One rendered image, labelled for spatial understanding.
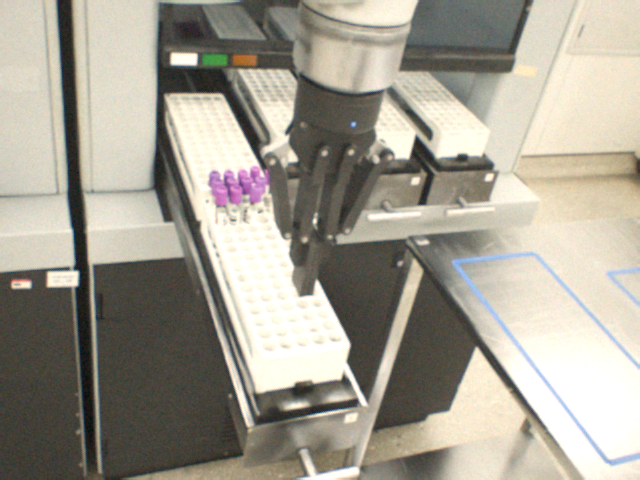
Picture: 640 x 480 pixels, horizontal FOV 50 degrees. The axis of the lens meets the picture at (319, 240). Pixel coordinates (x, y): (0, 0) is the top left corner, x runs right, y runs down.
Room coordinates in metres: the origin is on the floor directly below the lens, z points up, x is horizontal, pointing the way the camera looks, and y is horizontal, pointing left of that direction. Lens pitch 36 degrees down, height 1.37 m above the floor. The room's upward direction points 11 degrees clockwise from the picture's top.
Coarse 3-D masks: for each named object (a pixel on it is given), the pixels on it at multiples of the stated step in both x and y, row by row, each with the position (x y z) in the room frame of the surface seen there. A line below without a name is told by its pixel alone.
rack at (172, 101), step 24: (168, 96) 1.03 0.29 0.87; (192, 96) 1.05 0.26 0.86; (216, 96) 1.07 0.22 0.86; (168, 120) 1.01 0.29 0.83; (192, 120) 0.97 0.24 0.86; (216, 120) 0.99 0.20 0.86; (192, 144) 0.90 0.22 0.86; (216, 144) 0.92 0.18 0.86; (240, 144) 0.92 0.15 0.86; (192, 168) 0.82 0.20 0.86; (216, 168) 0.84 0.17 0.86; (240, 168) 0.86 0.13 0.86; (192, 192) 0.82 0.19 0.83
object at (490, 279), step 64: (448, 256) 0.80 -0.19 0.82; (512, 256) 0.83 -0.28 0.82; (576, 256) 0.87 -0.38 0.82; (512, 320) 0.69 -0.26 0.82; (576, 320) 0.71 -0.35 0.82; (384, 384) 0.82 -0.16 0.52; (512, 384) 0.58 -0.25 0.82; (576, 384) 0.59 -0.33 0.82; (448, 448) 0.91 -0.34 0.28; (512, 448) 0.94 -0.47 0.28; (576, 448) 0.50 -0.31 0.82
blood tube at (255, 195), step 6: (252, 186) 0.72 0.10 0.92; (258, 186) 0.73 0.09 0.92; (252, 192) 0.72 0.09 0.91; (258, 192) 0.72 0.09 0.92; (252, 198) 0.72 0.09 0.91; (258, 198) 0.72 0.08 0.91; (252, 204) 0.72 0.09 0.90; (258, 204) 0.72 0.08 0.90; (252, 210) 0.72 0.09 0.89; (246, 216) 0.72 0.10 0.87; (252, 216) 0.72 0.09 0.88; (246, 222) 0.72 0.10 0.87; (252, 222) 0.72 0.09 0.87
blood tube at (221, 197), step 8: (216, 192) 0.70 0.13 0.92; (224, 192) 0.70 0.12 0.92; (216, 200) 0.70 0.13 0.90; (224, 200) 0.70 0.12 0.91; (216, 208) 0.70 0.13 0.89; (224, 208) 0.70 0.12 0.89; (216, 216) 0.70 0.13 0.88; (224, 216) 0.70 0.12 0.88; (216, 224) 0.70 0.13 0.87; (224, 224) 0.70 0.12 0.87; (216, 248) 0.70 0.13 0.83
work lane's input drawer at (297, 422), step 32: (160, 128) 1.02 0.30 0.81; (160, 160) 0.95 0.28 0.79; (192, 224) 0.77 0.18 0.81; (192, 256) 0.71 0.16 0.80; (224, 320) 0.59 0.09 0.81; (224, 352) 0.55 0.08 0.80; (224, 384) 0.53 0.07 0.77; (320, 384) 0.52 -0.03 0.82; (352, 384) 0.53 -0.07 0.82; (256, 416) 0.46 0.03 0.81; (288, 416) 0.47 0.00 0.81; (320, 416) 0.48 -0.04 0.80; (352, 416) 0.50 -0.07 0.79; (256, 448) 0.45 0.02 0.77; (288, 448) 0.47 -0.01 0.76; (320, 448) 0.49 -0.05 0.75
